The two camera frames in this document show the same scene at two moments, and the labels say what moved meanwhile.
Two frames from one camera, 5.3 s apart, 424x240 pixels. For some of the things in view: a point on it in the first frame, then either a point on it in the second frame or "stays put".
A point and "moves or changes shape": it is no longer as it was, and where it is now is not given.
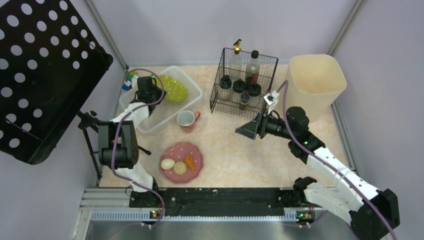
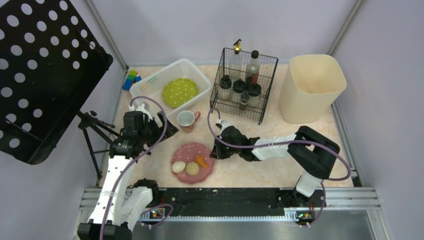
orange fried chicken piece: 189,161 → 199,160
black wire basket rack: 243,80 stays put
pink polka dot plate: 178,152 → 187,153
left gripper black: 145,85 → 159,129
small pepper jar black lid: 244,98 stays put
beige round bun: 179,168 → 192,168
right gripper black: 260,124 → 222,145
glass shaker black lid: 225,88 stays put
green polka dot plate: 175,91 moves or changes shape
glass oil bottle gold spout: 236,64 stays put
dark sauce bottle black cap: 253,68 stays put
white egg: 167,164 → 178,166
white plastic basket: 167,111 moves or changes shape
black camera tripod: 89,120 stays put
